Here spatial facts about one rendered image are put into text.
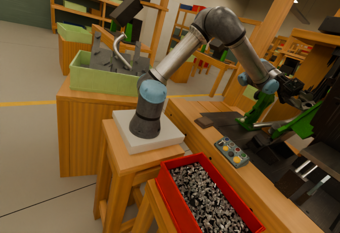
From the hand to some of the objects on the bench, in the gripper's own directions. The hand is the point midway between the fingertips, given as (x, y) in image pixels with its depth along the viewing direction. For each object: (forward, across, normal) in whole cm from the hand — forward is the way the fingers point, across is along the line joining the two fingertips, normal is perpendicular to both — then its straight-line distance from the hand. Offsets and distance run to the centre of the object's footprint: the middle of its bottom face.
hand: (307, 108), depth 74 cm
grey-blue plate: (+29, -28, +6) cm, 41 cm away
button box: (+3, -46, +3) cm, 46 cm away
